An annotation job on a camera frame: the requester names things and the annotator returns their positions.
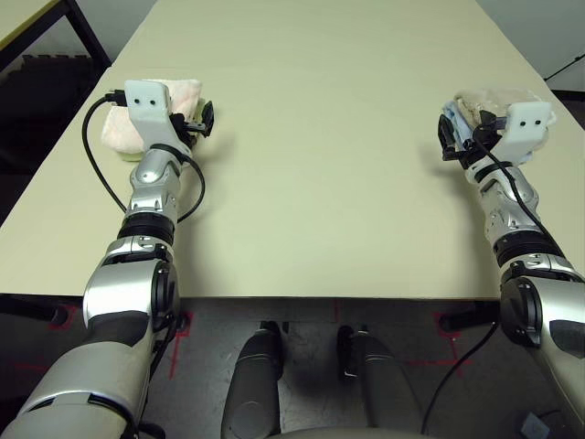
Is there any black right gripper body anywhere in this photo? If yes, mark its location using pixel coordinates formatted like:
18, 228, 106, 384
443, 130, 502, 169

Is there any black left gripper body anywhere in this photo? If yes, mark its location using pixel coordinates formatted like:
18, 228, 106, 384
169, 112, 207, 148

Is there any black left camera cable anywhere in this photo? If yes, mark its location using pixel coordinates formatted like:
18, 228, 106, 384
81, 90, 207, 226

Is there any small grey blue box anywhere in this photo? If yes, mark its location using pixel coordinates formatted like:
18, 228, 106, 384
520, 412, 550, 439

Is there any pink fluffy towel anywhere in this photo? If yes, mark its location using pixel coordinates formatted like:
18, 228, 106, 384
100, 78, 205, 156

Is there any grey robot left leg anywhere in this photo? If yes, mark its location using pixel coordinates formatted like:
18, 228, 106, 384
221, 319, 284, 439

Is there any black-framed side table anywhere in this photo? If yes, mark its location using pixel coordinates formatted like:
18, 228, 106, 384
0, 0, 113, 72

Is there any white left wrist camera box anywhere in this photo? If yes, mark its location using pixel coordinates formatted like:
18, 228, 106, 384
122, 79, 193, 159

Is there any light blue folded towel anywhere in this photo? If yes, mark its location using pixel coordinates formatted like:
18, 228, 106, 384
441, 101, 536, 164

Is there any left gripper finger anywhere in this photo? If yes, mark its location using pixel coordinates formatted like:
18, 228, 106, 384
202, 102, 217, 137

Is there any beige folded towel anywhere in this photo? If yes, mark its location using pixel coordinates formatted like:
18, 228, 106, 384
452, 85, 558, 125

